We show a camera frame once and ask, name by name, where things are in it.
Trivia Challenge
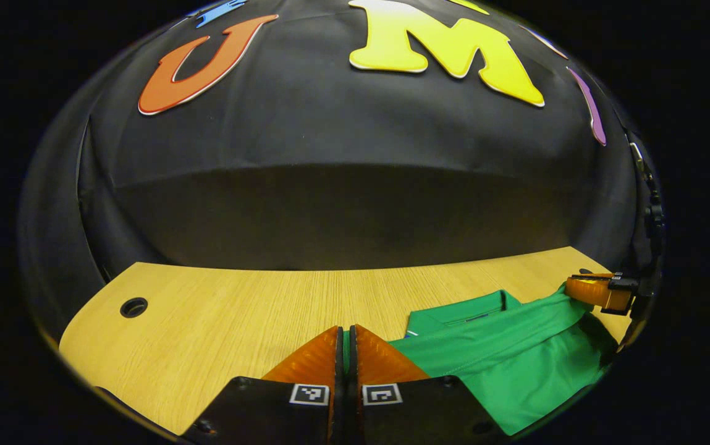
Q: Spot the green T-shirt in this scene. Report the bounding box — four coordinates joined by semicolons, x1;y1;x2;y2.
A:
342;286;619;437

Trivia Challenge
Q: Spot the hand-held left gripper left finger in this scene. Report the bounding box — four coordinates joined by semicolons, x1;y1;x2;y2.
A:
182;326;345;445

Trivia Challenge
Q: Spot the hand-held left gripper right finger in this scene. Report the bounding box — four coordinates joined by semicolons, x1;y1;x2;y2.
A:
349;324;514;445

